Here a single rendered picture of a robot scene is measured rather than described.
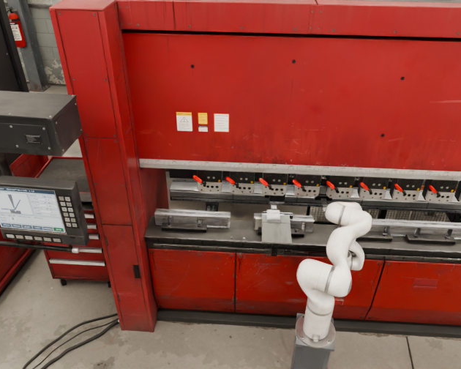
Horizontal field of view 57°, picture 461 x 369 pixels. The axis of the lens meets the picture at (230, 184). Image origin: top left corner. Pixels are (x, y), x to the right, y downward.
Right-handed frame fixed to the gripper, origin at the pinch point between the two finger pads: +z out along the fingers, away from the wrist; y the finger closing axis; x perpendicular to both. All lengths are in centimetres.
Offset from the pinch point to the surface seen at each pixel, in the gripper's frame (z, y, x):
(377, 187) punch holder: -49, -38, 24
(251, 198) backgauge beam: -14, -65, -51
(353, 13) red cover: -148, -46, -8
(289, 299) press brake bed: 43, -21, -22
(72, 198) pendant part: -82, 14, -138
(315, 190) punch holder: -44, -40, -13
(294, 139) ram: -79, -42, -29
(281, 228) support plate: -23.3, -26.4, -33.1
